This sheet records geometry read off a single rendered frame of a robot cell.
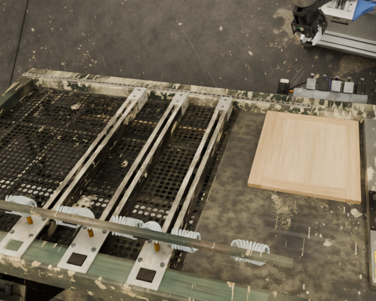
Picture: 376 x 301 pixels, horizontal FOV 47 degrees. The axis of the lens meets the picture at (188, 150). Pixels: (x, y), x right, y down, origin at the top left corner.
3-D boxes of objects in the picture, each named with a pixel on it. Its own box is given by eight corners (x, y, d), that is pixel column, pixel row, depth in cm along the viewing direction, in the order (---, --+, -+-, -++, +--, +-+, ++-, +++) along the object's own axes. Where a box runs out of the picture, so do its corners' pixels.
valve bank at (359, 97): (372, 81, 233) (379, 76, 210) (367, 107, 235) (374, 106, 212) (279, 72, 246) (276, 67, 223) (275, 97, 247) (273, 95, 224)
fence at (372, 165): (373, 126, 206) (375, 119, 203) (387, 293, 134) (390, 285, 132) (362, 125, 207) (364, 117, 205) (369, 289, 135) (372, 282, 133)
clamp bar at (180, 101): (192, 104, 228) (190, 63, 213) (91, 292, 138) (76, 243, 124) (174, 102, 230) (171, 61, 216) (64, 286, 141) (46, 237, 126)
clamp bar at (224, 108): (236, 110, 222) (237, 67, 208) (160, 310, 133) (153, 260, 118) (217, 107, 225) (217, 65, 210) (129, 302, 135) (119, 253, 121)
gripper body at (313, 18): (292, 35, 141) (286, 9, 131) (305, 16, 142) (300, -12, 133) (314, 41, 136) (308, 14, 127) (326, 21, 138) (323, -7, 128)
